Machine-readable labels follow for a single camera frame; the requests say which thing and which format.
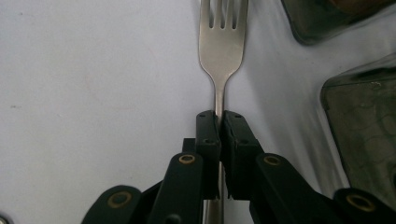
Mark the silver metal fork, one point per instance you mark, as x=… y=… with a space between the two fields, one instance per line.
x=222 y=53

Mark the transparent grey storage bin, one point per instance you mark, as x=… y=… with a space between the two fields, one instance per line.
x=364 y=124
x=314 y=21

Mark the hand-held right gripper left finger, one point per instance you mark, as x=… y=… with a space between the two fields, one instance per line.
x=208 y=155

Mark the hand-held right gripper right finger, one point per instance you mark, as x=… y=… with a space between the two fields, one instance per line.
x=239 y=161

